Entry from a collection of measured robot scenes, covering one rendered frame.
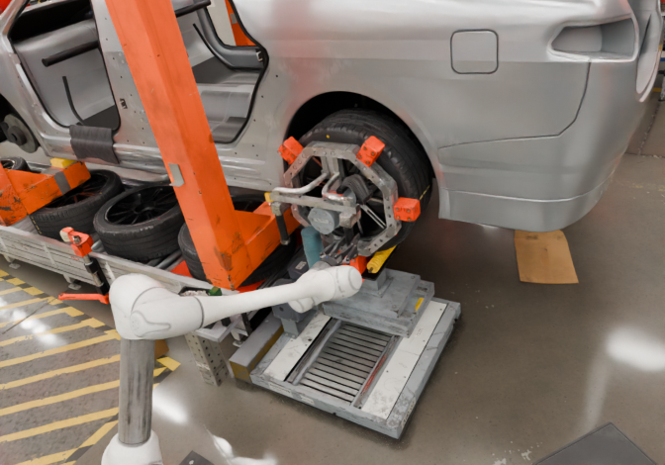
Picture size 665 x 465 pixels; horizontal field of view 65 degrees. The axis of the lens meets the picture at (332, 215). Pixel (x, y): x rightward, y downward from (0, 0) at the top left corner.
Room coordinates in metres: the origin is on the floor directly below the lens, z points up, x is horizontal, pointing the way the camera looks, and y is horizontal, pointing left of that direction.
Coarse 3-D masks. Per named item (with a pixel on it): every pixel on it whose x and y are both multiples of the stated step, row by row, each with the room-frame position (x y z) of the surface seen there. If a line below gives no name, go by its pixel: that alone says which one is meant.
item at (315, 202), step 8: (272, 192) 1.99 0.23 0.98; (272, 200) 1.98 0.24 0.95; (280, 200) 1.95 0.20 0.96; (288, 200) 1.93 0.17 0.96; (296, 200) 1.90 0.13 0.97; (304, 200) 1.88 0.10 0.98; (312, 200) 1.86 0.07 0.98; (320, 200) 1.85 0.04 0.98; (328, 200) 1.84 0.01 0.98; (328, 208) 1.81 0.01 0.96; (336, 208) 1.79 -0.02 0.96; (344, 208) 1.77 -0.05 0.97; (352, 208) 1.75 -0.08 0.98
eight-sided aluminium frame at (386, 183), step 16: (320, 144) 2.09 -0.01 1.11; (336, 144) 2.04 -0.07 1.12; (352, 144) 2.01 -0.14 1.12; (304, 160) 2.09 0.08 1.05; (352, 160) 1.95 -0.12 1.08; (288, 176) 2.15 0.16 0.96; (368, 176) 1.91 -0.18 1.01; (384, 176) 1.92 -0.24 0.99; (384, 192) 1.87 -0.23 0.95; (304, 208) 2.19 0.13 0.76; (304, 224) 2.14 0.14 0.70; (400, 224) 1.90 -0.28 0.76; (336, 240) 2.09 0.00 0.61; (384, 240) 1.89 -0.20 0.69
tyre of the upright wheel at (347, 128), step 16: (336, 112) 2.30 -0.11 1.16; (352, 112) 2.22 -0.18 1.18; (368, 112) 2.20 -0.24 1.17; (320, 128) 2.15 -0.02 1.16; (336, 128) 2.09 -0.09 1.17; (352, 128) 2.06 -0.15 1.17; (368, 128) 2.06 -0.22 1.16; (384, 128) 2.08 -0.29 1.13; (400, 128) 2.12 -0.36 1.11; (304, 144) 2.19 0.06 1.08; (400, 144) 2.03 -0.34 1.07; (416, 144) 2.08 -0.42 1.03; (384, 160) 1.96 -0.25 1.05; (400, 160) 1.95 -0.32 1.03; (416, 160) 2.01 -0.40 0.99; (400, 176) 1.92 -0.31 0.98; (416, 176) 1.96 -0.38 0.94; (400, 192) 1.93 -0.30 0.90; (416, 192) 1.92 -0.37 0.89; (368, 240) 2.04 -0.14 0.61; (400, 240) 1.95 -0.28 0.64
